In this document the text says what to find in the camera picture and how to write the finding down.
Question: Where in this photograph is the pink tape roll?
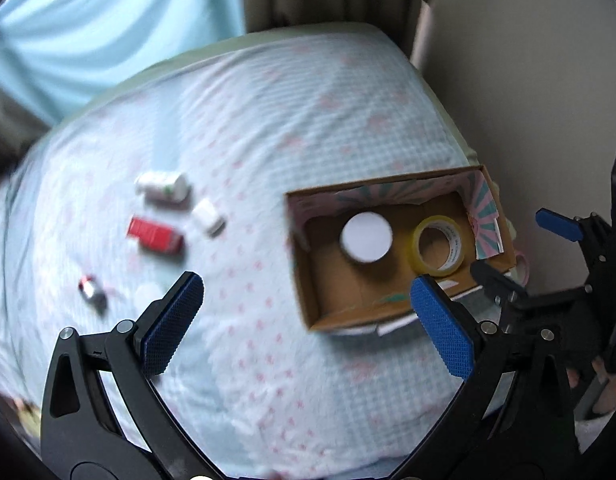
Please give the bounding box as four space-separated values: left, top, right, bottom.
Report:
510 254 531 286

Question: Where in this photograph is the yellowish object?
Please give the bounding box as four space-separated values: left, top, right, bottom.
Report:
8 395 41 441

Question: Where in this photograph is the small silver and red battery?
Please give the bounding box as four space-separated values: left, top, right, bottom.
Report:
78 275 109 311

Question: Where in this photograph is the grey curtain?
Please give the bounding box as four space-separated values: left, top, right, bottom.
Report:
0 80 45 173

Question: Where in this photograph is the small white bottle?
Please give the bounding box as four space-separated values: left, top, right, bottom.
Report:
190 198 226 236

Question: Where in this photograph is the patterned cardboard box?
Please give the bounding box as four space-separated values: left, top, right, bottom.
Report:
285 164 518 333

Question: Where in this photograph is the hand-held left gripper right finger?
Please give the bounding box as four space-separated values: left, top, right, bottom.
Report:
392 274 579 480

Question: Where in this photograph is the white plastic bottle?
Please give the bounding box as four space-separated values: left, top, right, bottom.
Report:
135 171 191 207

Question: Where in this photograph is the light blue hanging cloth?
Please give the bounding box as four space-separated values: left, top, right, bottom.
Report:
0 0 246 128

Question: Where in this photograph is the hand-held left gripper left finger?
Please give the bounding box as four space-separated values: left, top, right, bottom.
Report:
40 271 223 480

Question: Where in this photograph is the white round jar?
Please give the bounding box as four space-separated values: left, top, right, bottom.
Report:
340 211 393 263

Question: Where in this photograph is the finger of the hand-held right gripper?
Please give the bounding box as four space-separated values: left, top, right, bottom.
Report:
536 208 613 291
470 261 588 311

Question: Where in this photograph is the yellow tape roll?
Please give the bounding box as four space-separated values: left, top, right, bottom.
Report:
413 215 466 277

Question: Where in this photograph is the person's right hand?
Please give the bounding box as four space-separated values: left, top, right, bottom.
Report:
568 357 616 413

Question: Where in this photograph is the red box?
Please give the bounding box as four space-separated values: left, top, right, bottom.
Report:
127 216 185 253

